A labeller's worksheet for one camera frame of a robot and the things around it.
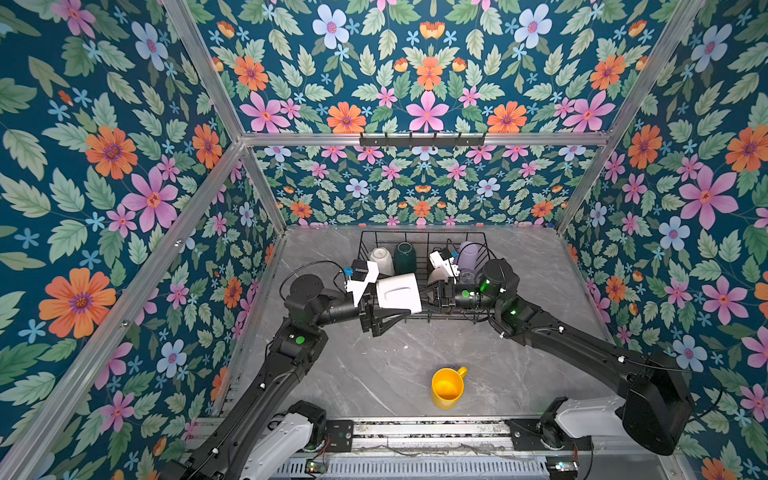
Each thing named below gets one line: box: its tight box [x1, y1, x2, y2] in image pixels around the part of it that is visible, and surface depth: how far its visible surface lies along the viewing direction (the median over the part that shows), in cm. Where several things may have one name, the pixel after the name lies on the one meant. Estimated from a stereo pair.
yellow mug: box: [431, 366, 468, 410], surface depth 78 cm
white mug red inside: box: [376, 272, 422, 314], surface depth 58 cm
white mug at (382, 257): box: [368, 246, 395, 276], surface depth 97 cm
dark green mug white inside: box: [393, 241, 417, 275], surface depth 98 cm
